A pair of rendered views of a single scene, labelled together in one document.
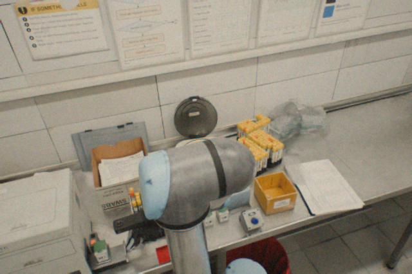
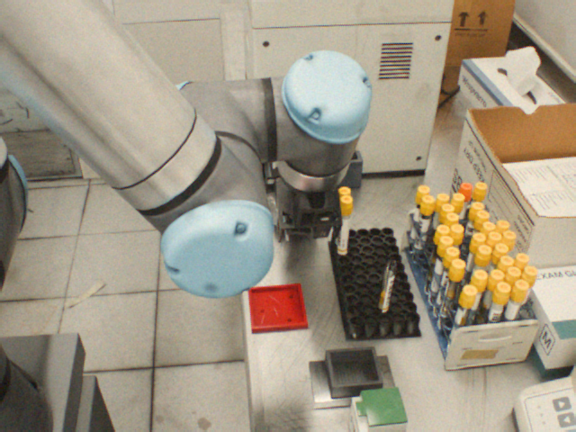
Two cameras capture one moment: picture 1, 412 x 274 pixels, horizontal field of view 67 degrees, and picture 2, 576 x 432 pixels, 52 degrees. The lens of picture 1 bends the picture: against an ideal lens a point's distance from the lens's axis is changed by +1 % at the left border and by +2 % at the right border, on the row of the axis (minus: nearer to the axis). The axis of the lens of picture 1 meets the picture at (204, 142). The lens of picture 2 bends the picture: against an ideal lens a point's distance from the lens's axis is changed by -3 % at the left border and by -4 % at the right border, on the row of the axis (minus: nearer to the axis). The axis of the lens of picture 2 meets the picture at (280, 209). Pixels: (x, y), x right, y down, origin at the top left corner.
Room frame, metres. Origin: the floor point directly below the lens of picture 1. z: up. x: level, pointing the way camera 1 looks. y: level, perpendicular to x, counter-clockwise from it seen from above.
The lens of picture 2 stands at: (0.77, -0.33, 1.45)
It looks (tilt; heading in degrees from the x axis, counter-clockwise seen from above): 40 degrees down; 101
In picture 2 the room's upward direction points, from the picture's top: straight up
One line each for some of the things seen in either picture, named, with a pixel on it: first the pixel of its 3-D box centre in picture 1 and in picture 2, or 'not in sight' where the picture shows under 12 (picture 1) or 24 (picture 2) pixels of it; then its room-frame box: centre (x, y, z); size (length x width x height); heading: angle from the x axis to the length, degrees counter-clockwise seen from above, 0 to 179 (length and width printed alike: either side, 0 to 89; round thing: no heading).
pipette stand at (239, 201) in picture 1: (237, 197); not in sight; (0.89, -0.13, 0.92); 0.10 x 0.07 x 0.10; 109
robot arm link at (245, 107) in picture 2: not in sight; (211, 134); (0.63, 0.09, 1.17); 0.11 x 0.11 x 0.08; 18
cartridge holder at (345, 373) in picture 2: not in sight; (352, 375); (0.77, 0.07, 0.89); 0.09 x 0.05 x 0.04; 16
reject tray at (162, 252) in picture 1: (166, 253); (276, 307); (0.67, 0.16, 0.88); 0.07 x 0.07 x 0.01; 17
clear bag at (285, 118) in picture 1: (282, 116); not in sight; (1.42, -0.44, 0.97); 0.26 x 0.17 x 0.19; 128
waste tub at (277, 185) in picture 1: (274, 193); not in sight; (0.90, -0.29, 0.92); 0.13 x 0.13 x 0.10; 14
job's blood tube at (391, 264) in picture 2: not in sight; (385, 291); (0.80, 0.17, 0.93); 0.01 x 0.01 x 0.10; 14
